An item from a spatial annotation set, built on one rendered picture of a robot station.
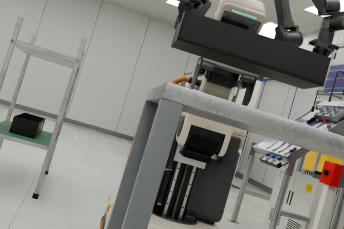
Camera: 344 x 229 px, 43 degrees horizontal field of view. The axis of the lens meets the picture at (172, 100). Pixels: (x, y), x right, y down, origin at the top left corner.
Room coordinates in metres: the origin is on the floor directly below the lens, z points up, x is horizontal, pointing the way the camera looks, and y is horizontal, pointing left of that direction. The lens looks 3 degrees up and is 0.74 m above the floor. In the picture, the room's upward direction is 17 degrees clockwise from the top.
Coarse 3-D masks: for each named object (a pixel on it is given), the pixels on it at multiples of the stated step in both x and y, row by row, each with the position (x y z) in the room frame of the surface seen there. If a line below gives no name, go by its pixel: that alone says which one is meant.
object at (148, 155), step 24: (168, 96) 0.76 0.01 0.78; (192, 96) 0.76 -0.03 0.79; (144, 120) 1.17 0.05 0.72; (168, 120) 0.76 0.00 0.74; (216, 120) 1.10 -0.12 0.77; (240, 120) 0.77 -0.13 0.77; (264, 120) 0.78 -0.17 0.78; (288, 120) 0.78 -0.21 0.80; (144, 144) 1.17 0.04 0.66; (168, 144) 0.76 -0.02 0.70; (312, 144) 0.82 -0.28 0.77; (336, 144) 0.80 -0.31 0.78; (144, 168) 0.76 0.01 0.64; (120, 192) 1.16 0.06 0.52; (144, 192) 0.76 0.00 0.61; (120, 216) 1.17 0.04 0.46; (144, 216) 0.76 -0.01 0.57
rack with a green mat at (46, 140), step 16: (16, 32) 2.78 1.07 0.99; (32, 48) 2.81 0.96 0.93; (80, 48) 2.86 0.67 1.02; (64, 64) 3.45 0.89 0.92; (80, 64) 3.72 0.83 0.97; (0, 80) 2.78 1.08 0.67; (16, 96) 3.63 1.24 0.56; (64, 96) 2.86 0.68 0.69; (64, 112) 3.72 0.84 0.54; (0, 128) 3.01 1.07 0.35; (0, 144) 3.63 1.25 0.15; (32, 144) 2.84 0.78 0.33; (48, 144) 2.94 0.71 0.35; (48, 160) 2.87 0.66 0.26
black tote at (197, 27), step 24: (192, 24) 1.54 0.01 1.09; (216, 24) 1.55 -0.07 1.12; (192, 48) 1.61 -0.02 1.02; (216, 48) 1.56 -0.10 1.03; (240, 48) 1.57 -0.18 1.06; (264, 48) 1.58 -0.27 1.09; (288, 48) 1.59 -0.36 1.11; (264, 72) 1.66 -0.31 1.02; (288, 72) 1.59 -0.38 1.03; (312, 72) 1.60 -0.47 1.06
